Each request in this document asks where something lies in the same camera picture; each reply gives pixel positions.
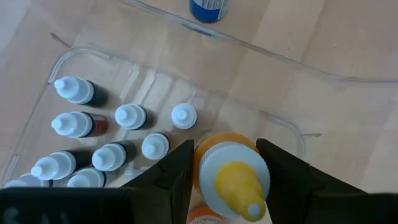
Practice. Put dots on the large yellow food coloring bottle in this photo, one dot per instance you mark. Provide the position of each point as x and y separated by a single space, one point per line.
236 186

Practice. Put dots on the large blue food coloring bottle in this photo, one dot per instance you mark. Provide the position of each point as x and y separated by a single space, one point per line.
208 11

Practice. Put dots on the clear plastic bin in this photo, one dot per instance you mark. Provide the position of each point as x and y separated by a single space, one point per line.
186 62

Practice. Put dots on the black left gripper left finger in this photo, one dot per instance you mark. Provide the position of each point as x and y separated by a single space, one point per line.
161 193

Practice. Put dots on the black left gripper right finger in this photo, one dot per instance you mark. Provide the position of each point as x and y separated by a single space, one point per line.
295 193

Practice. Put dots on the small green food coloring bottle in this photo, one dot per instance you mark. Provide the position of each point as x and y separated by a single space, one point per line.
53 164

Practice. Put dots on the small blue food coloring bottle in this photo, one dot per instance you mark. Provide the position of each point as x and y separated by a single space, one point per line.
87 177

